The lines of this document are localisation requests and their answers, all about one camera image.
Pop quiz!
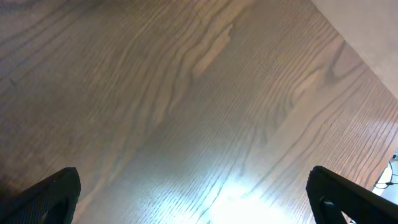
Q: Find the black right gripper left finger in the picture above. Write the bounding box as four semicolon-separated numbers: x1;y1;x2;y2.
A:
1;167;81;224

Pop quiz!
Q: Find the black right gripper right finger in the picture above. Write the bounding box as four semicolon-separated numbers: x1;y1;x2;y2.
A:
306;166;397;224

